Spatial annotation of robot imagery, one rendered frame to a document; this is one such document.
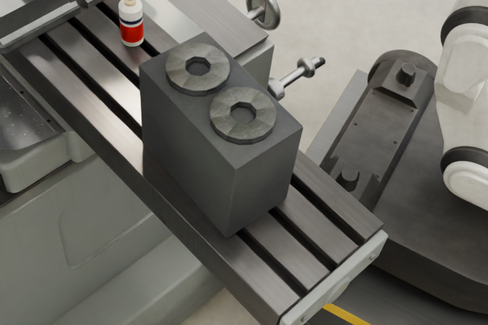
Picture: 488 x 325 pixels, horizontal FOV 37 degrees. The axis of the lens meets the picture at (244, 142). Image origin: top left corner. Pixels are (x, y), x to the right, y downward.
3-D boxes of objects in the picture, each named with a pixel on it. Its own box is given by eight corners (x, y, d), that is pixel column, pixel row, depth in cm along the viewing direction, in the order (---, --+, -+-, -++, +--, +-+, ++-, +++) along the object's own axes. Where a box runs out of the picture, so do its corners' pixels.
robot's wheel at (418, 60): (433, 117, 198) (457, 68, 182) (428, 130, 195) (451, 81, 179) (366, 87, 202) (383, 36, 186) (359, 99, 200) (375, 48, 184)
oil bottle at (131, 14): (134, 27, 133) (131, -19, 124) (148, 40, 131) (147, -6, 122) (116, 38, 131) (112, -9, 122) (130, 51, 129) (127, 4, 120)
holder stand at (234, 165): (201, 108, 123) (206, 22, 107) (287, 199, 114) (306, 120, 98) (141, 142, 118) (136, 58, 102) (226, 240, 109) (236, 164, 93)
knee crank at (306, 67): (314, 56, 194) (317, 40, 189) (330, 70, 191) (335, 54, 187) (254, 96, 184) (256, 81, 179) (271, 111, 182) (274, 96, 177)
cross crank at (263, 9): (257, 5, 190) (261, -30, 181) (289, 31, 186) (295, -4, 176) (210, 33, 183) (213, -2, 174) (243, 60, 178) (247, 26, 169)
